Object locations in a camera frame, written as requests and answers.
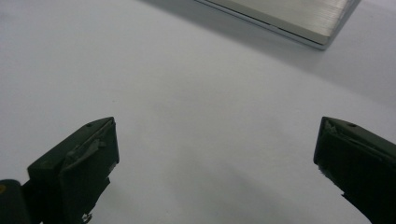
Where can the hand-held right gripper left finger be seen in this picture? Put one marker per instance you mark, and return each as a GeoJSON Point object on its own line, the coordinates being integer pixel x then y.
{"type": "Point", "coordinates": [81, 168]}

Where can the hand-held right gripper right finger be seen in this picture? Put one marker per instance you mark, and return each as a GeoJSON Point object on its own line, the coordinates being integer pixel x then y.
{"type": "Point", "coordinates": [358, 161]}

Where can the flat silver metal box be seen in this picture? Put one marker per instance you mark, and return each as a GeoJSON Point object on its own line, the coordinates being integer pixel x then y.
{"type": "Point", "coordinates": [289, 15]}

